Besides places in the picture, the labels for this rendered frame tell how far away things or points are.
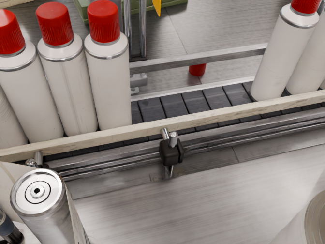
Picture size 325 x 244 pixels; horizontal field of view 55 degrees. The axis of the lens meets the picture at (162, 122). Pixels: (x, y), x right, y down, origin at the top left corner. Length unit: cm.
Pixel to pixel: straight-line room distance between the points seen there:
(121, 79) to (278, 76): 25
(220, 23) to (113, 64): 47
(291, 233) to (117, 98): 26
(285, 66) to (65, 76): 31
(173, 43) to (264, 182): 39
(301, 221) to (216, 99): 33
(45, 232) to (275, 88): 40
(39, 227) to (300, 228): 19
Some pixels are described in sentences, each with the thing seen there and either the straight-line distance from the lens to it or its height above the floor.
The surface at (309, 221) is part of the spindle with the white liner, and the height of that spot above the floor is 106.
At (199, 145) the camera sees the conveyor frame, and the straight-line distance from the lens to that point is 52.
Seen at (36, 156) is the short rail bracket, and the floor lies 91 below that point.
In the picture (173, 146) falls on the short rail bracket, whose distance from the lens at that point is 42.
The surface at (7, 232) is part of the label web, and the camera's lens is 40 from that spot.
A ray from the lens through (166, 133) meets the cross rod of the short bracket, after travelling 45.
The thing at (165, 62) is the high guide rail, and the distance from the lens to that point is 48.
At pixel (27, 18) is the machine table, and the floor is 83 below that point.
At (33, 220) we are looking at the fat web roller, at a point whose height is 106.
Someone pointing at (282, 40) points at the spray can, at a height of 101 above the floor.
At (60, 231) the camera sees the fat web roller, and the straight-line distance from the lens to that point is 27.
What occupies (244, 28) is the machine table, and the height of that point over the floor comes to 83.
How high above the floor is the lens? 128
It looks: 52 degrees down
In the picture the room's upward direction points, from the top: 5 degrees clockwise
